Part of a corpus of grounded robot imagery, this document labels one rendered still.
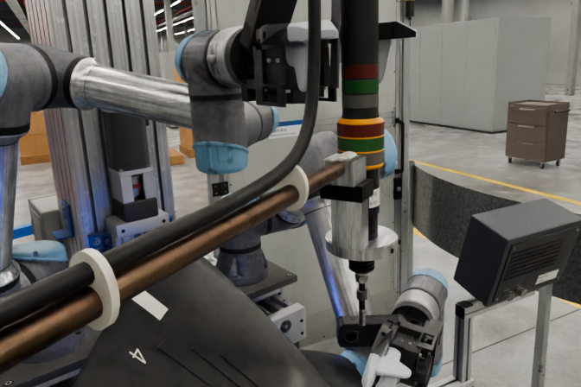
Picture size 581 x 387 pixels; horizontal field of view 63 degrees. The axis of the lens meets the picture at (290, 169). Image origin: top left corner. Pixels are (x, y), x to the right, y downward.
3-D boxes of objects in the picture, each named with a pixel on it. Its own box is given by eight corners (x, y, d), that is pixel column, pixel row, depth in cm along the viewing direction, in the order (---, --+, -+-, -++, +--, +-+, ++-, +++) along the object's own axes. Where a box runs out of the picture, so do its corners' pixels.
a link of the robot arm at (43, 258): (86, 290, 106) (78, 233, 102) (40, 322, 93) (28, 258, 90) (42, 286, 109) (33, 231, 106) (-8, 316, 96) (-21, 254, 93)
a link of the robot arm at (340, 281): (287, 127, 88) (372, 402, 77) (335, 122, 93) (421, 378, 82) (264, 149, 97) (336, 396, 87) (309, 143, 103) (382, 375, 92)
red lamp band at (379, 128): (375, 139, 41) (375, 124, 41) (329, 136, 43) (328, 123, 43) (390, 131, 45) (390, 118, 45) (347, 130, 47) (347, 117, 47)
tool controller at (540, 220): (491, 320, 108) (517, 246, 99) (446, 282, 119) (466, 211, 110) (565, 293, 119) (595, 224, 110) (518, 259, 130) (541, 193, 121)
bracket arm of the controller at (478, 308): (464, 320, 108) (464, 308, 107) (454, 314, 110) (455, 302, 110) (534, 295, 118) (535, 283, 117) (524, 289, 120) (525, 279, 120)
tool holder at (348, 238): (378, 275, 40) (378, 163, 38) (303, 262, 44) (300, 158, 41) (406, 239, 48) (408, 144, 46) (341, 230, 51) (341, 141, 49)
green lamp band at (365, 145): (375, 154, 41) (375, 140, 41) (329, 150, 44) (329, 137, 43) (390, 145, 45) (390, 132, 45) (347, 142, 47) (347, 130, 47)
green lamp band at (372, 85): (371, 93, 41) (371, 79, 41) (335, 94, 43) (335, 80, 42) (383, 91, 44) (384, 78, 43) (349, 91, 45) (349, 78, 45)
